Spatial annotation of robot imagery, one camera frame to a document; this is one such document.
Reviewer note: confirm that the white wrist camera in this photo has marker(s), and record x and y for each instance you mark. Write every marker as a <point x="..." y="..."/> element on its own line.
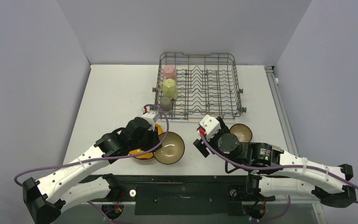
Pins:
<point x="151" y="116"/>
<point x="210" y="126"/>

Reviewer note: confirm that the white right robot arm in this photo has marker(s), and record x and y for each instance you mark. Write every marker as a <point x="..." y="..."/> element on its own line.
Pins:
<point x="272" y="171"/>

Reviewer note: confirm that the aluminium frame rail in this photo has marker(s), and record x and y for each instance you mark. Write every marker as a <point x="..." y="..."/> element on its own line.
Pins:
<point x="284" y="121"/>

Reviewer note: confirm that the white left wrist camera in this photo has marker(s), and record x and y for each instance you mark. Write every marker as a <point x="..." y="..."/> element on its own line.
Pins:
<point x="151" y="116"/>

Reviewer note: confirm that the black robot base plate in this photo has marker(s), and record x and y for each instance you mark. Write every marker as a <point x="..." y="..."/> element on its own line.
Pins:
<point x="183" y="194"/>

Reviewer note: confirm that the small grey-green cup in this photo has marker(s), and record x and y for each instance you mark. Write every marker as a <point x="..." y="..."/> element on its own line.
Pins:
<point x="166" y="104"/>

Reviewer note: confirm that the pale yellow mug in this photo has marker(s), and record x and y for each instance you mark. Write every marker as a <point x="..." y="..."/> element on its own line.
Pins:
<point x="169" y="89"/>

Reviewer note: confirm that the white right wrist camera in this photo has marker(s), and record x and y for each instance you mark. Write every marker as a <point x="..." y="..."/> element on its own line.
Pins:
<point x="210" y="126"/>

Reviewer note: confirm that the grey wire dish rack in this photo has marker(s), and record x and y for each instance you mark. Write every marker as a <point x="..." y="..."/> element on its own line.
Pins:
<point x="206" y="84"/>

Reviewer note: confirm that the brown ceramic bowl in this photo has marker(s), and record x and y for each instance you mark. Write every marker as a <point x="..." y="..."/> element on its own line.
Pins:
<point x="242" y="131"/>
<point x="172" y="149"/>

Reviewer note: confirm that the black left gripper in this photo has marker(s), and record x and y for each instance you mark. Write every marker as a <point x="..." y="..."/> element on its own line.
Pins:
<point x="154" y="139"/>

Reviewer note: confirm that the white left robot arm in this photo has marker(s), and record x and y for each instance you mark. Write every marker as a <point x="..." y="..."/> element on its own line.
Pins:
<point x="48" y="197"/>

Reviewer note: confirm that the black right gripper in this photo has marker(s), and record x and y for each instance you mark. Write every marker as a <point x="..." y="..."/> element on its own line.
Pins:
<point x="202" y="147"/>

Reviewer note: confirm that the pink mug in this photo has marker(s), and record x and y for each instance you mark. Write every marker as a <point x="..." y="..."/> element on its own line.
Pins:
<point x="169" y="72"/>

